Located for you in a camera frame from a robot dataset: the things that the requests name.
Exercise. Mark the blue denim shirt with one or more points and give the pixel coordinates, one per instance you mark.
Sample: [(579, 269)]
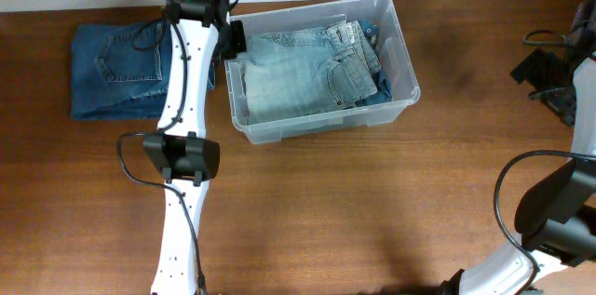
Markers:
[(383, 94)]

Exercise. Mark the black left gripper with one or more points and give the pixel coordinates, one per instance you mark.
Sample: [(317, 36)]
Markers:
[(236, 41)]

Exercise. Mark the light blue jeans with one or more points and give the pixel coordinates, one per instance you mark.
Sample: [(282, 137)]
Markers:
[(306, 72)]

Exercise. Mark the clear plastic storage bin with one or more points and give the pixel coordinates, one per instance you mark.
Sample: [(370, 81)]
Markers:
[(394, 58)]

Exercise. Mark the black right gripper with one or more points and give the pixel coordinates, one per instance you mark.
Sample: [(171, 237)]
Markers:
[(528, 70)]

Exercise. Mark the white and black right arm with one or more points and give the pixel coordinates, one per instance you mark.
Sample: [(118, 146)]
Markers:
[(554, 224)]

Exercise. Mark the dark blue jeans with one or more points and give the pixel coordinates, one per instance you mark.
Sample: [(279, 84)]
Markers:
[(121, 72)]

